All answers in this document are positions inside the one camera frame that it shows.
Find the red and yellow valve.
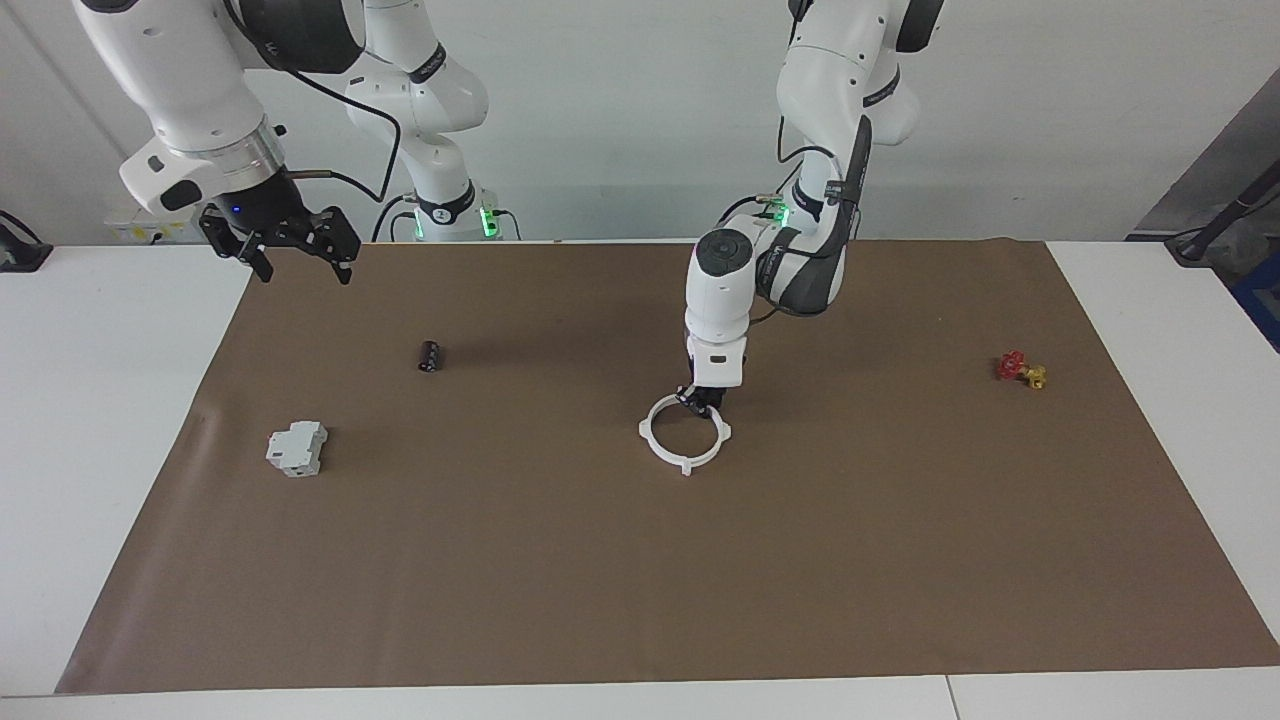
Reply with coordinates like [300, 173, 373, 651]
[995, 350, 1048, 391]

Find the brown paper mat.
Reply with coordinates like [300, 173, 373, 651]
[55, 240, 1280, 694]

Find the black clamp mount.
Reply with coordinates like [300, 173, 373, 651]
[0, 210, 53, 273]

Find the black stand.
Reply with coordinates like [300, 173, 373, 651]
[1165, 160, 1280, 267]

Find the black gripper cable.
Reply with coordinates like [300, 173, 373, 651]
[228, 38, 403, 201]
[776, 112, 873, 201]

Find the white half-ring pipe clamp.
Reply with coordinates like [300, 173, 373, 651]
[686, 404, 734, 471]
[638, 393, 693, 477]

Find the blue box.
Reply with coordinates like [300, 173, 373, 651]
[1232, 255, 1280, 353]

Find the black base cable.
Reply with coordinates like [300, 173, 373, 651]
[711, 194, 776, 239]
[371, 194, 411, 243]

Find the white wall power strip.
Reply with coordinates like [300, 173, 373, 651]
[105, 193, 213, 244]

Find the white circuit breaker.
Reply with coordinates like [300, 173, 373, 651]
[265, 420, 328, 478]

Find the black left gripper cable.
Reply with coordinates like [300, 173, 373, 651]
[776, 112, 873, 201]

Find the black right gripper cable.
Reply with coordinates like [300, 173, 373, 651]
[228, 38, 403, 201]

